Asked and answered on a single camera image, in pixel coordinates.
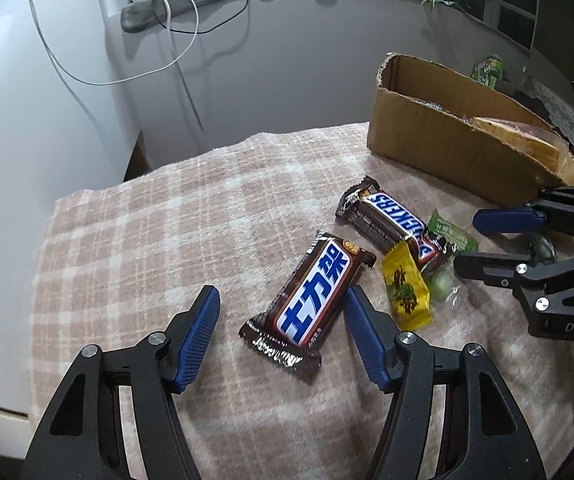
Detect black cable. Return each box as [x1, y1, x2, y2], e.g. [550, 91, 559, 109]
[140, 0, 268, 36]

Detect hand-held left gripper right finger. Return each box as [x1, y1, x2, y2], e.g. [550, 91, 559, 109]
[344, 285, 550, 480]

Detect brown chocolate bar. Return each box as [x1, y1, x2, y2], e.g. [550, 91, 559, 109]
[238, 230, 378, 386]
[335, 175, 455, 278]

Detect yellow candy packet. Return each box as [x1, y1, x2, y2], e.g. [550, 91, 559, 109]
[381, 240, 432, 332]

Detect teal candy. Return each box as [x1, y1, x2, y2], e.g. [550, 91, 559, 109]
[529, 234, 558, 264]

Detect pink yellow bread packet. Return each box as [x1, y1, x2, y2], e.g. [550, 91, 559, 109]
[469, 116, 574, 181]

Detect green wrapped candy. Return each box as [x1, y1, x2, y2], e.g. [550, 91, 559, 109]
[427, 265, 462, 306]

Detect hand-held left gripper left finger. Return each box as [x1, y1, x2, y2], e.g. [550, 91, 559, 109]
[27, 285, 221, 480]

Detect green paper bag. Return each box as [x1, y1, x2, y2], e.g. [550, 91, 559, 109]
[471, 55, 510, 89]

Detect cardboard box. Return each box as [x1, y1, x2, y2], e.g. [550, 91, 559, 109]
[367, 52, 574, 208]

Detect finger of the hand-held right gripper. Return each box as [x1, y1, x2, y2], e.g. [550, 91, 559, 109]
[473, 185, 574, 236]
[454, 246, 574, 311]

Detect plaid blanket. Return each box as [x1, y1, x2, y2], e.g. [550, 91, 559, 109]
[30, 121, 574, 480]

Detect white lace tablecloth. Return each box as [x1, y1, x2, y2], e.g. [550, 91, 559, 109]
[517, 75, 574, 183]

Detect white cable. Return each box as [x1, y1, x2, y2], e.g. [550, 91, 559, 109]
[21, 0, 200, 86]

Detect green candy packet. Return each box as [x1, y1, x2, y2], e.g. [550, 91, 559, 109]
[424, 208, 479, 256]

